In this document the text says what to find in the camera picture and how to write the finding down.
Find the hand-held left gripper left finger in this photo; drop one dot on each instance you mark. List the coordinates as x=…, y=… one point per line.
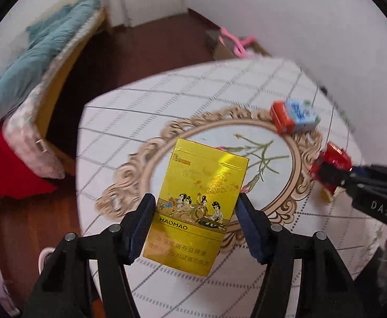
x=140, y=228

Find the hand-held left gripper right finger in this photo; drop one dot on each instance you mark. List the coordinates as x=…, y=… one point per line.
x=251, y=228

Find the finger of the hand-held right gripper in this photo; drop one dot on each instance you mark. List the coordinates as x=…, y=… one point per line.
x=362, y=171
x=335, y=174

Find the red wrapper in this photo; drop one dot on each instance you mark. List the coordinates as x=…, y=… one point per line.
x=332, y=155

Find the yellow cigarette box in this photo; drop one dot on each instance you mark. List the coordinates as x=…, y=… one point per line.
x=196, y=188

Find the white-rimmed trash bin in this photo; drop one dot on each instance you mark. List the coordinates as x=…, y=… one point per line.
x=41, y=258

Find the red and blue milk carton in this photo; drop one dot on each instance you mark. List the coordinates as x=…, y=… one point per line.
x=296, y=116

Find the black charger plug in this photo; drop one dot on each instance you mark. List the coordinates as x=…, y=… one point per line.
x=322, y=90

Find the white diamond-patterned tablecloth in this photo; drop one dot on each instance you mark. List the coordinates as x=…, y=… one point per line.
x=130, y=122

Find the red blanket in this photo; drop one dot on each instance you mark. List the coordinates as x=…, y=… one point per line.
x=11, y=172

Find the cardboard box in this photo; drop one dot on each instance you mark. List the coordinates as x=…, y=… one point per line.
x=223, y=51

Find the wooden bed frame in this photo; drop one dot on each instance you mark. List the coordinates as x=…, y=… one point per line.
x=57, y=99

